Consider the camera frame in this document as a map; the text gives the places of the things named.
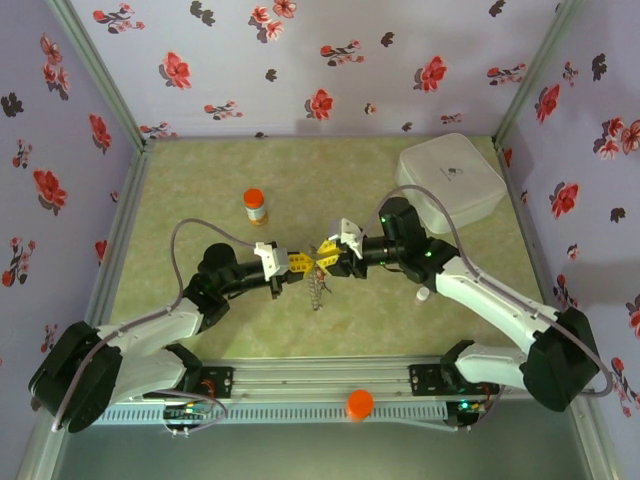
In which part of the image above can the aluminium side rail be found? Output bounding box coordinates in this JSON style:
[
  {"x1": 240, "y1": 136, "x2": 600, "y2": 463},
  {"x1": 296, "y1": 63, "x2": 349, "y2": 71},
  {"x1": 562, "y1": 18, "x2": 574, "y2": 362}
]
[
  {"x1": 493, "y1": 139, "x2": 584, "y2": 359},
  {"x1": 74, "y1": 142, "x2": 154, "y2": 364}
]

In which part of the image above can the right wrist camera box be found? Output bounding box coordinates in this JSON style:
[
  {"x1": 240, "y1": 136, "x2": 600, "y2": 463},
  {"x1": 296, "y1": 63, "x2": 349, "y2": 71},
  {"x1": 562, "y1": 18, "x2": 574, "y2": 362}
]
[{"x1": 326, "y1": 216, "x2": 366, "y2": 260}]

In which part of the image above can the grey slotted cable duct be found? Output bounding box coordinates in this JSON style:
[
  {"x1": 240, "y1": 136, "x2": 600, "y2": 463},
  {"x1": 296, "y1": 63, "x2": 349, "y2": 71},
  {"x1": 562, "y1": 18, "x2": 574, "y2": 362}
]
[{"x1": 67, "y1": 402, "x2": 449, "y2": 427}]

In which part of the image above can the left arm grey cable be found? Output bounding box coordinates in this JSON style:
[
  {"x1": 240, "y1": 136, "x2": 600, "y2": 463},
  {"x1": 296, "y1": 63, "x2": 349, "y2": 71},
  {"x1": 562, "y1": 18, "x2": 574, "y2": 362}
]
[{"x1": 51, "y1": 218, "x2": 262, "y2": 437}]

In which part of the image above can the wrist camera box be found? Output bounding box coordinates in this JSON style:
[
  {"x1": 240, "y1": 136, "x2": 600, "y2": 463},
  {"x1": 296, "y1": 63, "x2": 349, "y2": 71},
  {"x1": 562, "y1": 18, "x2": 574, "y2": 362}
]
[
  {"x1": 253, "y1": 240, "x2": 292, "y2": 279},
  {"x1": 326, "y1": 216, "x2": 366, "y2": 260}
]

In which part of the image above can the wide aluminium base rail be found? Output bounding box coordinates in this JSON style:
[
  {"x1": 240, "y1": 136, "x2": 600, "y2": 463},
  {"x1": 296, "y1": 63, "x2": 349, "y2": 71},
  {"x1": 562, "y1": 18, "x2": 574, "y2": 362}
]
[{"x1": 52, "y1": 355, "x2": 597, "y2": 402}]

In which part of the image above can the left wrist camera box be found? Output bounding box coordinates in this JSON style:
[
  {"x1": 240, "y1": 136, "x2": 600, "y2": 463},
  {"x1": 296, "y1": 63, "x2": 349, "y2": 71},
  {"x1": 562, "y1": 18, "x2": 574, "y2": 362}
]
[{"x1": 253, "y1": 240, "x2": 292, "y2": 279}]

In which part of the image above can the aluminium corner post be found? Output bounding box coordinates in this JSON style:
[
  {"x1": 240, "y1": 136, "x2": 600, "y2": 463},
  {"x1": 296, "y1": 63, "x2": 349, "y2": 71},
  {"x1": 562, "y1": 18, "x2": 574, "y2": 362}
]
[
  {"x1": 493, "y1": 0, "x2": 587, "y2": 146},
  {"x1": 47, "y1": 0, "x2": 154, "y2": 151}
]

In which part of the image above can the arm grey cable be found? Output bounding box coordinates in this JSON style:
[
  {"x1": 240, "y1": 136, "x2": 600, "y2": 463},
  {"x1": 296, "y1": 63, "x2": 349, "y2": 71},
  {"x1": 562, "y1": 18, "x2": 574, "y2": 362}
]
[
  {"x1": 51, "y1": 218, "x2": 262, "y2": 437},
  {"x1": 357, "y1": 184, "x2": 616, "y2": 434}
]

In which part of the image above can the white storage case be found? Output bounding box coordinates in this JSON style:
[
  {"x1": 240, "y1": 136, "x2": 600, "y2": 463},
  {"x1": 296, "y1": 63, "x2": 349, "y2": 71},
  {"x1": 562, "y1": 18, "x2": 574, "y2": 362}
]
[{"x1": 394, "y1": 132, "x2": 506, "y2": 234}]

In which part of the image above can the orange-capped pill bottle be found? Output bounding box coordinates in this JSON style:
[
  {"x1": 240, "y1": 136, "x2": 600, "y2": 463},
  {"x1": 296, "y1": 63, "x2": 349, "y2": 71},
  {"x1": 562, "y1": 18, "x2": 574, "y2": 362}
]
[{"x1": 242, "y1": 188, "x2": 270, "y2": 229}]

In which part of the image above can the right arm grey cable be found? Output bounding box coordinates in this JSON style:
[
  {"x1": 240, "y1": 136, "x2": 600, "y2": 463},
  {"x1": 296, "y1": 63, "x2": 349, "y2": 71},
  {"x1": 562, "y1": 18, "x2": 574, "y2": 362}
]
[{"x1": 357, "y1": 184, "x2": 616, "y2": 434}]

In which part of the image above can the orange round cap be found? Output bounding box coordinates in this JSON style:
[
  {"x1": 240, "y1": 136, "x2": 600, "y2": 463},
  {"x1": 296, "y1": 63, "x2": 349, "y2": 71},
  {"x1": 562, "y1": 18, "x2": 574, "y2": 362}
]
[{"x1": 345, "y1": 388, "x2": 376, "y2": 424}]

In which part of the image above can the grey metal sheet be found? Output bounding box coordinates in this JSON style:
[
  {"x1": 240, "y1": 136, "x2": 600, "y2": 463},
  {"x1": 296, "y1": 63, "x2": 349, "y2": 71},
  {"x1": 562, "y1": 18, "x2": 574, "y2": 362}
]
[{"x1": 49, "y1": 424, "x2": 596, "y2": 480}]

